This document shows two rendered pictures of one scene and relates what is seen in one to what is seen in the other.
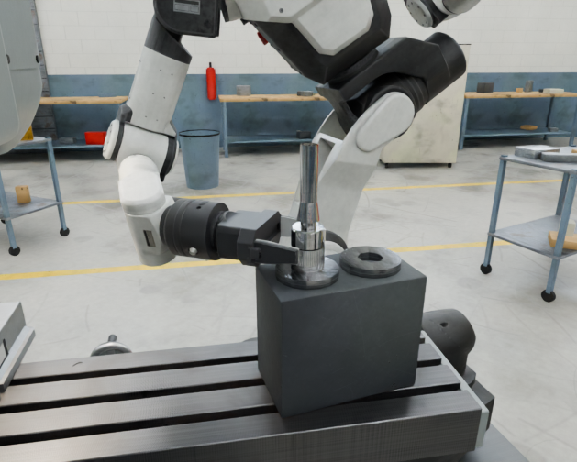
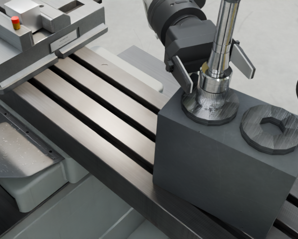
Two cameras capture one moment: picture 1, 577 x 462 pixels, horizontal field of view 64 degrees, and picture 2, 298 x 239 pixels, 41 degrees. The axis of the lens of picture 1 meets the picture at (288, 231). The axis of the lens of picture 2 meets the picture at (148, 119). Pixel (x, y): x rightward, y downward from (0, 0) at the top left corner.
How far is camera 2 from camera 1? 0.41 m
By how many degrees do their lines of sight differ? 48
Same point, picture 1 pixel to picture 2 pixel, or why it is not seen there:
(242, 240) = (167, 50)
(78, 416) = (73, 96)
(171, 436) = (94, 142)
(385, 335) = (241, 192)
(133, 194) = not seen: outside the picture
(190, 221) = (159, 13)
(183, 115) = not seen: outside the picture
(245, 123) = not seen: outside the picture
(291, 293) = (172, 112)
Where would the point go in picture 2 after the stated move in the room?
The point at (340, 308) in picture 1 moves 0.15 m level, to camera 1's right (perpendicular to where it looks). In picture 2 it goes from (203, 147) to (284, 218)
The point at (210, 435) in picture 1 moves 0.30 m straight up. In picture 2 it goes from (109, 158) to (102, 27)
